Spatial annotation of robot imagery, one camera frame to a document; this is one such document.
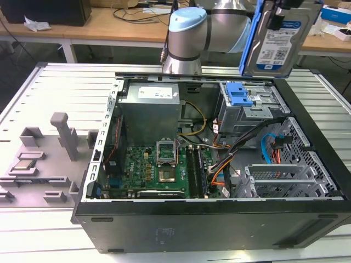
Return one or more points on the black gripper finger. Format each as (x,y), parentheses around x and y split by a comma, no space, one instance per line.
(275,20)

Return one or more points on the hard disk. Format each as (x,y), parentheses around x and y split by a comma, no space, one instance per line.
(277,46)

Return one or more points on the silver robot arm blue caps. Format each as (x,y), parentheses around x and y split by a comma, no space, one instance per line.
(186,38)

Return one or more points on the grey metal disk bay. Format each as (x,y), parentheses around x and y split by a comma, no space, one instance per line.
(246,117)

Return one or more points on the clear plastic bags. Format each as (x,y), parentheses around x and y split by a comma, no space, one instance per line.
(319,28)

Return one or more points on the blue cardboard box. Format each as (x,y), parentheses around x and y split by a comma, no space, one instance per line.
(338,13)

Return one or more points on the white tray black insert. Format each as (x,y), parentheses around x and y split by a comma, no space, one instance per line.
(341,34)

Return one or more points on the blue plastic bay latch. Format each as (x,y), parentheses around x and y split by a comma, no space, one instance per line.
(238,94)

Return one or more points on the wooden workbench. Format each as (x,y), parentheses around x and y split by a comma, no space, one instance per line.
(123,30)

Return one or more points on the grey power supply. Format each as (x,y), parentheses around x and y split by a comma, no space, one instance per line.
(148,115)

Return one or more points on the brown cardboard box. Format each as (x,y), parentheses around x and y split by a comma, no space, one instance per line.
(115,2)

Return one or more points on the metal expansion slot brackets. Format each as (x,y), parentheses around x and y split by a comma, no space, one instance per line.
(277,182)

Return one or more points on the RAM stick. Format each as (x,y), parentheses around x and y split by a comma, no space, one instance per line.
(203,175)

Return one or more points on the black RAM slot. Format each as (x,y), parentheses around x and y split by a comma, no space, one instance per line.
(192,172)

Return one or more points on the CPU socket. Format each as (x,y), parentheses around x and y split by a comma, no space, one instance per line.
(166,176)

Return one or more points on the green motherboard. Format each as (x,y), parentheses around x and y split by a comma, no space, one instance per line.
(137,167)

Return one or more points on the black graphics card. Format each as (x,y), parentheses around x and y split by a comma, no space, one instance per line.
(161,194)

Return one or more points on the black case fan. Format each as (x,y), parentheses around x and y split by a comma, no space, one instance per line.
(113,153)

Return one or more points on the large black box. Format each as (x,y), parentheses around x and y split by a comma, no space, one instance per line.
(55,13)

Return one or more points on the black PC case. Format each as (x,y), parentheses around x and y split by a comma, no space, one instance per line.
(192,230)

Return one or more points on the crumpled white paper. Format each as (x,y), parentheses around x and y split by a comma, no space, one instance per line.
(37,25)

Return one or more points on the grey parts rack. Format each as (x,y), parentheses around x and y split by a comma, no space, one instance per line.
(55,175)

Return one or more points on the silver CPU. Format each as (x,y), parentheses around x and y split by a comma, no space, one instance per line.
(25,164)

